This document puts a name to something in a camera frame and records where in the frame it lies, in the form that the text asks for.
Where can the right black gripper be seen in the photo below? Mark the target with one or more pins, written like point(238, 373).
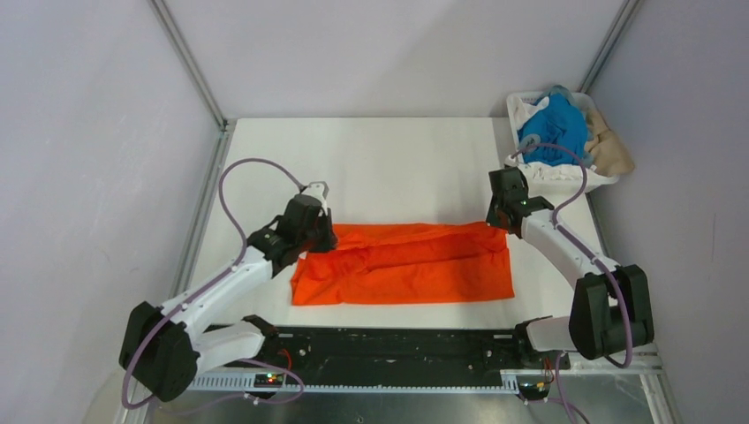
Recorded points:
point(493, 219)

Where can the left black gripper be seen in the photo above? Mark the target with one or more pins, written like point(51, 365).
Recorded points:
point(329, 240)

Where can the orange t shirt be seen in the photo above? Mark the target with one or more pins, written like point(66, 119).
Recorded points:
point(407, 263)

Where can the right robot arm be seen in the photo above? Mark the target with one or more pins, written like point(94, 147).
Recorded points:
point(611, 312)

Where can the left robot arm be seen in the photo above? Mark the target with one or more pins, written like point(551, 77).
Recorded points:
point(199, 316)

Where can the blue t shirt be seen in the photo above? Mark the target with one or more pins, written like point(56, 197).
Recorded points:
point(560, 128)

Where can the beige t shirt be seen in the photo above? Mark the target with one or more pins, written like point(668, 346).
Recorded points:
point(610, 156)

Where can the left electronics board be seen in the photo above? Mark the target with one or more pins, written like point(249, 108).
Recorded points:
point(268, 381)

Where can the electronics board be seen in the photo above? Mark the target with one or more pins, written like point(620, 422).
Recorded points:
point(533, 392)
point(268, 381)

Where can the right electronics board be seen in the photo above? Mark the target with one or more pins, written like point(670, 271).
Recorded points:
point(533, 392)

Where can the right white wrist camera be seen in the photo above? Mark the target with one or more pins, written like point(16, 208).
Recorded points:
point(513, 161)

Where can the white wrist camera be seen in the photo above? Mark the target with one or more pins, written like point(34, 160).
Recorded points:
point(317, 190)
point(513, 161)

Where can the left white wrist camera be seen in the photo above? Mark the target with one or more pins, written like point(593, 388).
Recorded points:
point(317, 190)

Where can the left aluminium corner post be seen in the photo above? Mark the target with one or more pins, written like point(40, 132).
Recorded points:
point(183, 51)

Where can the aluminium corner post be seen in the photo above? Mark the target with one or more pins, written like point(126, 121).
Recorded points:
point(183, 51)
point(625, 16)

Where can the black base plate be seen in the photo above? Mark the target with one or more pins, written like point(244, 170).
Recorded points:
point(403, 359)

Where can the aluminium frame rail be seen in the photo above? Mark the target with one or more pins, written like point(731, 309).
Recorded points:
point(237, 376)

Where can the right aluminium corner post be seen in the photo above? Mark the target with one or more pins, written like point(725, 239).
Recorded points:
point(625, 16)

